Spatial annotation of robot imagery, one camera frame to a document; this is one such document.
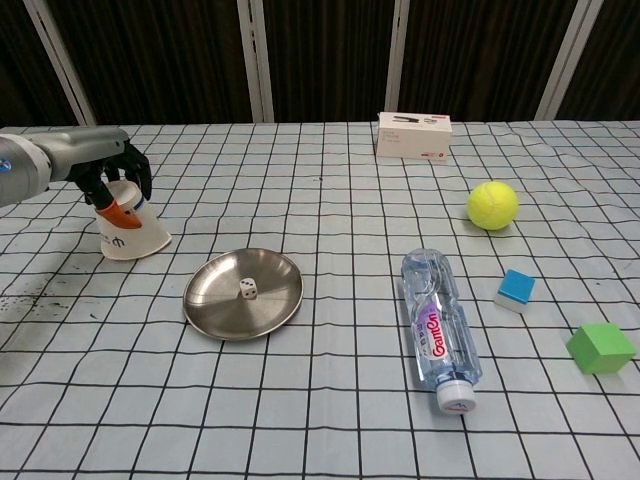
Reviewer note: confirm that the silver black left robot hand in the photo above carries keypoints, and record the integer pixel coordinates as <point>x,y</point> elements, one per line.
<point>85,152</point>

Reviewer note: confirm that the clear plastic water bottle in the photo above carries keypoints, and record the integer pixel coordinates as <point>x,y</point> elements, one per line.
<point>440,330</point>

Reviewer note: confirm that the white paper cup blue print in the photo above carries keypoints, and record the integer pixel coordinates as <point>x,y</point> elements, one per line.
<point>135,242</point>

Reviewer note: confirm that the white metal frame post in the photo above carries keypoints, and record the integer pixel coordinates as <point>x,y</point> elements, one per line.
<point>566,60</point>
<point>397,60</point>
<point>61,65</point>
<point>255,60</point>

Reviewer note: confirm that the yellow tennis ball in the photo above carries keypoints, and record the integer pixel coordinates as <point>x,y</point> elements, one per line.
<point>492,205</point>

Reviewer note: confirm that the checked light blue tablecloth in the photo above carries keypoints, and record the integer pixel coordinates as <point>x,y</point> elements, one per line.
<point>320,425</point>

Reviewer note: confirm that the small white die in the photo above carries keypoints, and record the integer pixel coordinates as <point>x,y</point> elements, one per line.
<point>248,288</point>

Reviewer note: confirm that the white stapler box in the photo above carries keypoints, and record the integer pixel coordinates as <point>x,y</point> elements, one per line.
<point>415,137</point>

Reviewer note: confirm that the blue and white block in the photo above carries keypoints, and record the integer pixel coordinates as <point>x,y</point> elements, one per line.
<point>515,290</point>

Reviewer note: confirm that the green cube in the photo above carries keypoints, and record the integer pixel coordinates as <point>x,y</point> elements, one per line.
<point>600,347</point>

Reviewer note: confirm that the silver metal plate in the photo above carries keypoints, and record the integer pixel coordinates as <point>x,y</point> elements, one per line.
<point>225,310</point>

